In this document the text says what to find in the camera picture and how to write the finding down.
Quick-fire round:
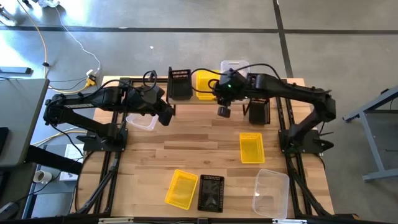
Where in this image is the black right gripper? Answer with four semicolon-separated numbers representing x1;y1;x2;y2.
213;68;249;106

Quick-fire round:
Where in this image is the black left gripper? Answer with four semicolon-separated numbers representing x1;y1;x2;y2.
126;84;174;118

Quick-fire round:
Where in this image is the clear plastic basket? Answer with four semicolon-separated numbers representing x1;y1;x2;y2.
220;60;251;105
125;112;159;131
251;168;290;220

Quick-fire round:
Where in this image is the yellow plastic basket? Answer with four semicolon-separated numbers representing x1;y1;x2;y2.
164;169;199;211
195;69;222;101
239;133;266;165

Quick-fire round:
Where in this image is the black plastic basket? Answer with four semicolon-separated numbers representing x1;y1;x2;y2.
197;174;225;213
167;67;193;101
248;96;271;126

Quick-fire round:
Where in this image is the wooden shelf with black legs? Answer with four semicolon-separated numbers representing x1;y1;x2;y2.
166;66;253;116

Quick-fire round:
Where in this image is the white paper sheet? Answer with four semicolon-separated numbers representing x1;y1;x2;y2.
58;143;85;182

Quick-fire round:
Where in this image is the black desk leg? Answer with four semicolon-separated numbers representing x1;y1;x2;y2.
24;144;83;175

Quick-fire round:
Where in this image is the grey desk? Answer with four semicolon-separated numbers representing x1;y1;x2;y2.
0;77;50;169

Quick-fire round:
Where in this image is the white cup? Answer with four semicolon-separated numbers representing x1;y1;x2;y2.
32;170;53;185

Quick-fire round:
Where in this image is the black flat bar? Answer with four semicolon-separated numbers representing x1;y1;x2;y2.
0;66;33;76

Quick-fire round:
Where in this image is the white crumpled item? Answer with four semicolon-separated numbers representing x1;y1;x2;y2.
37;0;60;9

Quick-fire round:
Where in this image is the black flat device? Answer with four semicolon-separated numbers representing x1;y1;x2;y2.
0;126;10;156

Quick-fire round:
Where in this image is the person's foot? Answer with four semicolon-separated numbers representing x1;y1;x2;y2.
0;5;18;27

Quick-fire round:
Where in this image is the grey computer mouse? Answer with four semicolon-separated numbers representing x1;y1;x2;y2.
0;202;20;220

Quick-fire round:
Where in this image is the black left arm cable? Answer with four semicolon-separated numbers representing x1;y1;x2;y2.
93;70;159;97

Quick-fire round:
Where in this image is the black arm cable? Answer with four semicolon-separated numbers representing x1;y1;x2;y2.
93;70;159;97
190;63;283;95

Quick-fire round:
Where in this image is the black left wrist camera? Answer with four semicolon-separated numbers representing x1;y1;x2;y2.
157;107;174;127

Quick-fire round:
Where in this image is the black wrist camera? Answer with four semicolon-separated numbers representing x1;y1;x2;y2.
157;107;174;127
217;105;232;119

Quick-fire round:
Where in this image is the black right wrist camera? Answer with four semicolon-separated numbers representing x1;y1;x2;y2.
217;105;232;119

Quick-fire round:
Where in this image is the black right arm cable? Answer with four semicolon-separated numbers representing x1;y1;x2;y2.
190;63;283;95

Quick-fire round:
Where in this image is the black floor cable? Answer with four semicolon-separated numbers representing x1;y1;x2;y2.
0;75;90;91

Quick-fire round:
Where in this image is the pale yellow floor cable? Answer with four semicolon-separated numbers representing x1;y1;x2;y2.
30;126;90;147

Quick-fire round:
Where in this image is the white floor cable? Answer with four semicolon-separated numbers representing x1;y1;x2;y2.
55;6;102;75

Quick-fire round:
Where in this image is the silver metal bracket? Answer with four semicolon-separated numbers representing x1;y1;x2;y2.
98;217;135;224
272;218;307;224

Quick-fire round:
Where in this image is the black frame rail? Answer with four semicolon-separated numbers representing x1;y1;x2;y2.
0;213;398;224

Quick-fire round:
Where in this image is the grey metal table frame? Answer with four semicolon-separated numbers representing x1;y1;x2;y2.
341;85;398;183

